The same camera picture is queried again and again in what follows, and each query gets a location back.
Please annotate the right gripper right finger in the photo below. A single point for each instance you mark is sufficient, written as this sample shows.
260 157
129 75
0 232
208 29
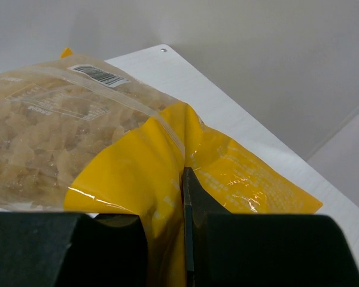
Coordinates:
231 249

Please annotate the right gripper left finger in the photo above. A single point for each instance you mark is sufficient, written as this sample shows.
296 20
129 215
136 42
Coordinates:
71 249

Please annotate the yellow pasta bag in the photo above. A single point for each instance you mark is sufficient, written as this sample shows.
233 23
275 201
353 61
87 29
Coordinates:
78 134

